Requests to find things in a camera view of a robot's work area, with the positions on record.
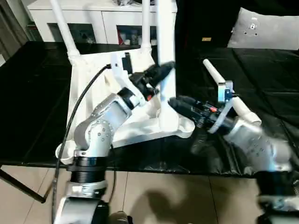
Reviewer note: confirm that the white plastic table leg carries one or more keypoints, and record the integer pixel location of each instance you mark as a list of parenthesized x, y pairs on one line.
[(213, 70), (63, 23), (167, 35), (146, 23)]

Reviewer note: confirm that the white plastic table top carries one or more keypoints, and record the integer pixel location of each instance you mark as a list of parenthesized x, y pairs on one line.
[(144, 133)]

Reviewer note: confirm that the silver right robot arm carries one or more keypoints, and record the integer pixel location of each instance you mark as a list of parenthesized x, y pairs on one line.
[(257, 144)]

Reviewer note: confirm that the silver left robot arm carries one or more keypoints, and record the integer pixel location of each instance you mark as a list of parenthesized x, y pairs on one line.
[(105, 116)]

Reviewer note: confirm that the red packet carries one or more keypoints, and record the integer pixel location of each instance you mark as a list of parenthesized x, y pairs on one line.
[(121, 38)]

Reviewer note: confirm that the black speaker with gold label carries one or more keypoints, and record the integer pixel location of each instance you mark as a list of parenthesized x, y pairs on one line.
[(205, 21)]

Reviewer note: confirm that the white sideboard with glass doors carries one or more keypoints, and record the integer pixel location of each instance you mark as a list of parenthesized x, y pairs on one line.
[(105, 18)]

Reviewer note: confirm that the black work mat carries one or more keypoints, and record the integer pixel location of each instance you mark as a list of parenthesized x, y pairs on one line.
[(268, 81)]

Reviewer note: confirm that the grey cushion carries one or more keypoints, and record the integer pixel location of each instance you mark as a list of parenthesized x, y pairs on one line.
[(275, 32)]

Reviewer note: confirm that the dark round robot body part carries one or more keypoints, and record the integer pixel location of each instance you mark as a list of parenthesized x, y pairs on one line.
[(120, 219)]

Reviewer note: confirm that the grey curtain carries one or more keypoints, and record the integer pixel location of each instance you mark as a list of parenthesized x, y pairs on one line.
[(11, 30)]

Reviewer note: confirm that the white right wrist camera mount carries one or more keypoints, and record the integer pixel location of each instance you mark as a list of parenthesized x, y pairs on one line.
[(223, 91)]

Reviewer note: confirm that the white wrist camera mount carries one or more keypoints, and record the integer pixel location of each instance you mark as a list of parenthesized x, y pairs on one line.
[(116, 67), (223, 91)]

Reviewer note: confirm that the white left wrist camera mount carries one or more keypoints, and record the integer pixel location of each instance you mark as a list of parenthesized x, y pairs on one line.
[(116, 67)]

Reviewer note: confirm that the black metal frame leg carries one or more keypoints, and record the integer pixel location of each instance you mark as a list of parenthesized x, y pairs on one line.
[(23, 184)]

